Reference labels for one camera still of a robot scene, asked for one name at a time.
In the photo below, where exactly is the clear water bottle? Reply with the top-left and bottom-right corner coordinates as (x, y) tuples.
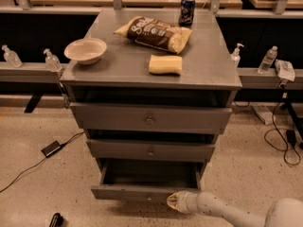
(258, 45), (277, 74)

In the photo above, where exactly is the black object on floor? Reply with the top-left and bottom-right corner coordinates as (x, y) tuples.
(49, 213), (63, 227)

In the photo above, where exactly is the grey middle drawer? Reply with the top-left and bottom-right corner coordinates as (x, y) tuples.
(87, 139), (215, 162)

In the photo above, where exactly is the clear pump bottle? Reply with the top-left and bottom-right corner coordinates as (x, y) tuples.
(2, 44), (22, 68)
(230, 43), (243, 66)
(44, 48), (62, 72)

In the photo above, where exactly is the white bowl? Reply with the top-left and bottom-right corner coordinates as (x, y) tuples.
(64, 38), (107, 65)

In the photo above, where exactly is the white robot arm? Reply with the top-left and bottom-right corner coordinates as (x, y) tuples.
(167, 190), (303, 227)

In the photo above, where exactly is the grey drawer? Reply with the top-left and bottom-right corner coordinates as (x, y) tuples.
(87, 139), (215, 162)
(91, 159), (205, 202)
(70, 103), (231, 134)

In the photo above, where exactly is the grey wooden drawer cabinet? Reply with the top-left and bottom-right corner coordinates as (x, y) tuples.
(60, 9), (243, 172)

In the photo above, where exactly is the yellow sponge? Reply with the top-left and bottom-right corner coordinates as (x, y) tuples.
(149, 55), (183, 75)

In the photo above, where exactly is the black power adapter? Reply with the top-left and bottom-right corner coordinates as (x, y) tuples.
(42, 141), (61, 158)

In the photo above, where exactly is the black adapter cable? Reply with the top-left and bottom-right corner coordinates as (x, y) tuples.
(0, 131), (85, 194)

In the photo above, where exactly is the grey bottom drawer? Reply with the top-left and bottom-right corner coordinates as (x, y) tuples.
(91, 159), (205, 202)

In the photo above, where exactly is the brown chip bag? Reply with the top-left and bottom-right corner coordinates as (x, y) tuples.
(115, 16), (192, 54)

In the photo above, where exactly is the grey top drawer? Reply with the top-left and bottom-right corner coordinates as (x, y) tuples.
(70, 103), (231, 134)

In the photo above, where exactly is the right clear pump bottle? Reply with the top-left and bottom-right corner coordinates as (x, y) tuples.
(230, 43), (243, 66)

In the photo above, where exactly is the black cable loop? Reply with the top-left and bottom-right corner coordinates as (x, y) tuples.
(263, 92), (302, 167)

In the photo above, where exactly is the blue soda can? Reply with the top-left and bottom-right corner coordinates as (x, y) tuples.
(179, 0), (195, 26)

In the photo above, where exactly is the left clear pump bottle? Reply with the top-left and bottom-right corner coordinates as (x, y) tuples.
(2, 44), (22, 68)

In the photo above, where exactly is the crumpled white packet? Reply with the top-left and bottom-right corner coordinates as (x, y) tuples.
(275, 60), (295, 81)

